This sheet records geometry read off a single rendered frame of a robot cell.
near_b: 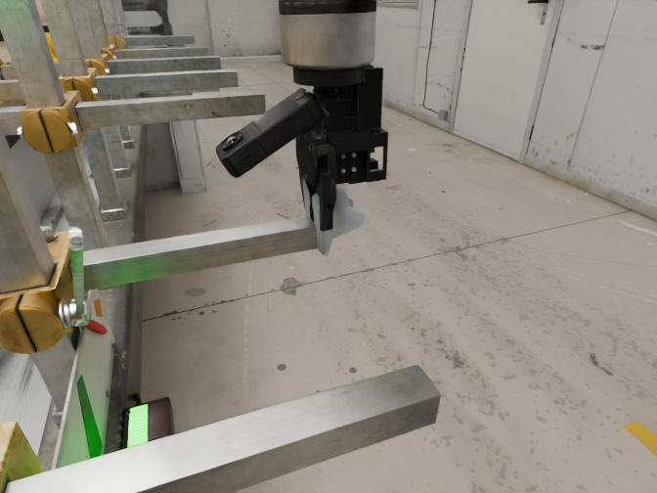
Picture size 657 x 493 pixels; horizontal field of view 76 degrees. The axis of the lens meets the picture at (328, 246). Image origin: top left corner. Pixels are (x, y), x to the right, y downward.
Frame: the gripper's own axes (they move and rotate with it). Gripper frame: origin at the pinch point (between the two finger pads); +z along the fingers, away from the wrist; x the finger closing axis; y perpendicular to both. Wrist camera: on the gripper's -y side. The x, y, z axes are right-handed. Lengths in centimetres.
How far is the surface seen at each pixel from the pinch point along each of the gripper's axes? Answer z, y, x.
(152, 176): 70, -37, 238
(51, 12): -25, -29, 44
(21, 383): 19.4, -40.7, 11.1
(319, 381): 83, 14, 51
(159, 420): 11.9, -20.8, -8.8
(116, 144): 3, -28, 69
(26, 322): -3.6, -27.7, -8.8
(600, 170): 72, 229, 140
